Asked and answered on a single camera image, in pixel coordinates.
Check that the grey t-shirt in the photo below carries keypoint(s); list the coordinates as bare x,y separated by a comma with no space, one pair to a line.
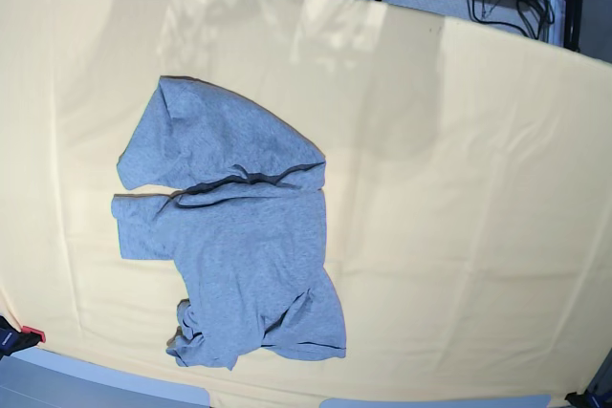
233,197

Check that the yellow table cloth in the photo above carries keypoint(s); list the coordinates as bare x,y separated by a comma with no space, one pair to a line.
468,188

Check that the red and black clamp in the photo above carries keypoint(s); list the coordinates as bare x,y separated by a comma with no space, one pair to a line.
13,340

